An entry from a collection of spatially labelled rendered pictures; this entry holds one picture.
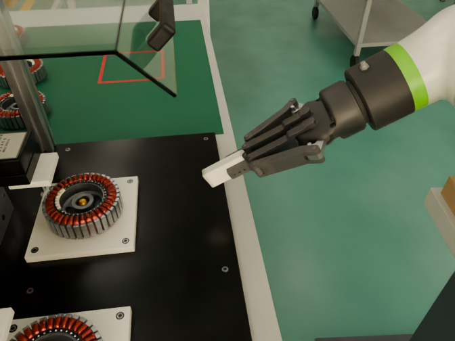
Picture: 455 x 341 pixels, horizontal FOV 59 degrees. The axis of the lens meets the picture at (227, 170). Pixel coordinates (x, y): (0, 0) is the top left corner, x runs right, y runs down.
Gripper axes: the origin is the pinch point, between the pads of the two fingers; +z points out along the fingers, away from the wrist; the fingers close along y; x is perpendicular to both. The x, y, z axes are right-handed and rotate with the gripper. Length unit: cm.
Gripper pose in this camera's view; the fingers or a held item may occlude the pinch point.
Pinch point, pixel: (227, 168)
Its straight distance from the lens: 59.4
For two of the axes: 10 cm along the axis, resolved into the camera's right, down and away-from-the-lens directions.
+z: -8.6, 4.4, 2.5
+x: -4.9, -6.0, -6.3
